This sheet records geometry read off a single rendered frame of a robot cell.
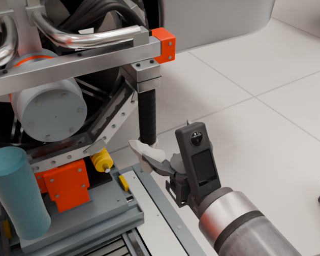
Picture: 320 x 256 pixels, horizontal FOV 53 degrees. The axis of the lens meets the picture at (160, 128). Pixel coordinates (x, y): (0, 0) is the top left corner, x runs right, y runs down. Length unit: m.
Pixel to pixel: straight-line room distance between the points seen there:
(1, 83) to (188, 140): 0.30
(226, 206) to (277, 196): 1.19
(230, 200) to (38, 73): 0.36
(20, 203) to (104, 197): 0.54
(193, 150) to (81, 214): 0.83
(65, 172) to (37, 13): 0.46
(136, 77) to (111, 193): 0.79
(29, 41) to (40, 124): 0.18
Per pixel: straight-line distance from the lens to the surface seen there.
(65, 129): 0.68
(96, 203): 1.28
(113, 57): 0.58
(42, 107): 0.64
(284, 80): 2.55
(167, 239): 1.35
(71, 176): 0.97
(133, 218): 1.30
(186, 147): 0.49
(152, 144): 0.69
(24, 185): 0.78
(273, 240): 0.46
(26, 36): 0.74
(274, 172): 1.77
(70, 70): 0.56
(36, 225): 0.89
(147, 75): 0.59
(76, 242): 1.27
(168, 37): 0.86
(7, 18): 0.68
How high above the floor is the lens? 1.23
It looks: 40 degrees down
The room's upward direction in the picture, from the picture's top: straight up
